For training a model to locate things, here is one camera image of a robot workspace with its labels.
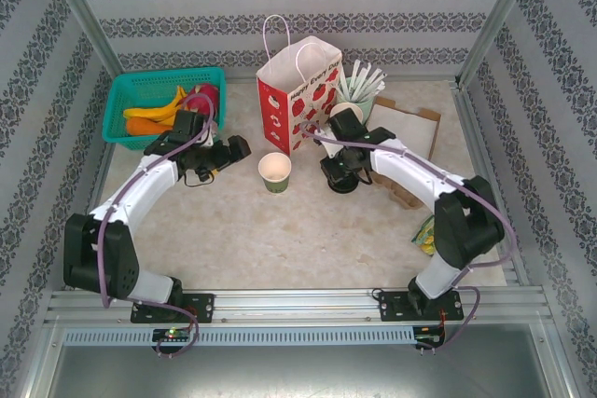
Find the stack of black lids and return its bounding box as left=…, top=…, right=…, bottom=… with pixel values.
left=327, top=177, right=361, bottom=195

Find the green paper coffee cup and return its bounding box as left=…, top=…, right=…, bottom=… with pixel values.
left=257, top=152, right=293, bottom=195

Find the strawberry print paper gift bag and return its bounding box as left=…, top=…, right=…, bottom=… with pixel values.
left=255, top=14, right=345, bottom=158

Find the stack of paper cups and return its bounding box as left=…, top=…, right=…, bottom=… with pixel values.
left=334, top=102, right=366, bottom=125

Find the pale green straw holder cup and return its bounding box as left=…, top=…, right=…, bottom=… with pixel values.
left=342, top=76, right=380, bottom=120

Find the stack of white napkins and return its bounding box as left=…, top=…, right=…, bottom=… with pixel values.
left=372, top=103, right=438, bottom=155

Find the orange toy fruit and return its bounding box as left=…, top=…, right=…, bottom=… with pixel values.
left=125, top=117, right=173, bottom=137

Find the yellow banana bunch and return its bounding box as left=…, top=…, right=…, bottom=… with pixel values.
left=122, top=85, right=188, bottom=128

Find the brown cardboard napkin tray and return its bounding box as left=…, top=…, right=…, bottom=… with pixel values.
left=370, top=96, right=443, bottom=159

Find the teal plastic basket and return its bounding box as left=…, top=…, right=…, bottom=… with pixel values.
left=102, top=66, right=229, bottom=152

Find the yellow green candy bag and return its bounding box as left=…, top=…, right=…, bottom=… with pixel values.
left=410, top=214, right=437, bottom=257

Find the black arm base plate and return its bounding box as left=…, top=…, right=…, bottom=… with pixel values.
left=130, top=293, right=215, bottom=324
left=376, top=289, right=465, bottom=323

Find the aluminium mounting rail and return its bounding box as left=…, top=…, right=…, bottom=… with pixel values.
left=44, top=288, right=548, bottom=325

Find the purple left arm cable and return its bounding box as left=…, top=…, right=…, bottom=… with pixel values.
left=97, top=92, right=220, bottom=361

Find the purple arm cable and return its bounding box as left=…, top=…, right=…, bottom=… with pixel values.
left=97, top=92, right=220, bottom=361
left=300, top=120, right=519, bottom=357

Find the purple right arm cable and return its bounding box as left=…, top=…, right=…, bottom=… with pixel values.
left=300, top=120, right=519, bottom=357

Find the grey slotted cable duct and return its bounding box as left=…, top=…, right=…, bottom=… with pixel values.
left=62, top=325, right=417, bottom=348

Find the aluminium frame post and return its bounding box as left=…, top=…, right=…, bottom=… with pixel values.
left=39, top=0, right=121, bottom=87
left=454, top=0, right=546, bottom=88

